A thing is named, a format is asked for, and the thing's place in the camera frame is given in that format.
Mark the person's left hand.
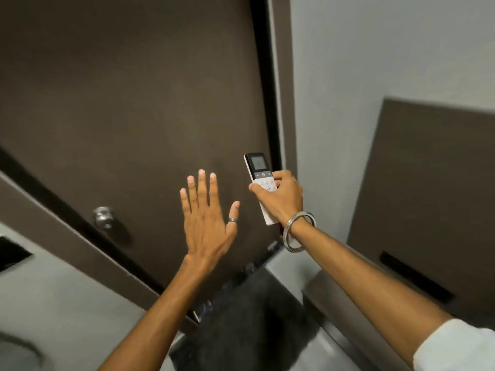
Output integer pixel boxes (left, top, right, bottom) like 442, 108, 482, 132
180, 169, 241, 269

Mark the person's right hand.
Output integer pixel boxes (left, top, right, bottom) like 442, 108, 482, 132
248, 170, 304, 228

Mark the white remote control with screen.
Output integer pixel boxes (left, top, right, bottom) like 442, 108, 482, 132
244, 152, 280, 226

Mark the person's left forearm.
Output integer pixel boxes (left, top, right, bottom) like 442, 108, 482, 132
98, 255, 217, 371

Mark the person's right forearm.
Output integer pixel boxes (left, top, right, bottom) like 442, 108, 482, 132
288, 219, 454, 368

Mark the silver bangle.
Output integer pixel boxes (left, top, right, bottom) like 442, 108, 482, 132
282, 211, 317, 253

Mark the silver door knob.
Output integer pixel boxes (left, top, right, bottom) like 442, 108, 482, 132
92, 206, 115, 231

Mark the dark grey floor mat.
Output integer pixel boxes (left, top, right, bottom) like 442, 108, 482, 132
169, 266, 322, 371

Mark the dark brown door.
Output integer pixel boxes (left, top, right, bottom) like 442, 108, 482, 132
0, 0, 284, 318

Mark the dark brown cabinet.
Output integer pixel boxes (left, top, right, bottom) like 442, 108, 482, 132
301, 97, 495, 371

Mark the white shirt sleeve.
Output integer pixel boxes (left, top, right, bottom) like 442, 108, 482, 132
412, 318, 495, 371

